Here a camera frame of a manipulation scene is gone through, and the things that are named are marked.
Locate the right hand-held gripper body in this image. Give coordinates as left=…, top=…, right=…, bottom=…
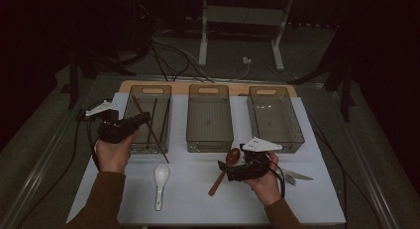
left=229, top=137, right=283, bottom=182

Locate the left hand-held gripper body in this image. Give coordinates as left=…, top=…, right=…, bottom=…
left=84, top=99, right=139, bottom=145

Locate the brown wooden spoon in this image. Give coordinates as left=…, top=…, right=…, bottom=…
left=207, top=147, right=242, bottom=197

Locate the smoky transparent plastic bin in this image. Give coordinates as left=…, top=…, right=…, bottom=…
left=247, top=85, right=305, bottom=155
left=186, top=83, right=235, bottom=154
left=122, top=84, right=172, bottom=156

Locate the brown wooden chopstick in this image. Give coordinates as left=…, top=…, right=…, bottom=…
left=131, top=94, right=170, bottom=165

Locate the metal fork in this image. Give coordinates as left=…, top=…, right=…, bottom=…
left=283, top=173, right=297, bottom=187

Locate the metal knife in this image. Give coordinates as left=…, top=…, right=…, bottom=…
left=280, top=168, right=314, bottom=181

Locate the white ceramic spoon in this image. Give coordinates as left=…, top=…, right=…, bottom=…
left=154, top=164, right=170, bottom=212

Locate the person's left hand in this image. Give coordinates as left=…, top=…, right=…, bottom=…
left=95, top=131, right=138, bottom=174

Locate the person's right hand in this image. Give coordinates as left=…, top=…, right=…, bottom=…
left=249, top=152, right=283, bottom=207

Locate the white table mat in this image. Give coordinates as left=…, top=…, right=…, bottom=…
left=65, top=91, right=347, bottom=226

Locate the black stand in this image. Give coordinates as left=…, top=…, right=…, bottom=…
left=286, top=49, right=358, bottom=123
left=65, top=45, right=137, bottom=110

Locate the white metal stand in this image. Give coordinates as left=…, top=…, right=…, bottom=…
left=197, top=0, right=295, bottom=72

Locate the left hand-held gripper cable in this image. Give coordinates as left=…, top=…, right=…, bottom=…
left=85, top=115, right=102, bottom=172

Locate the hand-held gripper cable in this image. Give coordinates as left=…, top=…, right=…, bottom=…
left=85, top=115, right=102, bottom=172
left=268, top=155, right=287, bottom=199

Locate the right hand-held gripper cable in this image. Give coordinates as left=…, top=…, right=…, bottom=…
left=268, top=155, right=287, bottom=199

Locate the long black floor cable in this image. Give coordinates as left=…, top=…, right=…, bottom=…
left=14, top=97, right=114, bottom=229
left=308, top=113, right=382, bottom=229

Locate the bundle of black cables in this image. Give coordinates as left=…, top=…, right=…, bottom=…
left=150, top=35, right=214, bottom=83

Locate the white cable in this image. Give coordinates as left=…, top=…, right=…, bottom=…
left=184, top=61, right=252, bottom=83

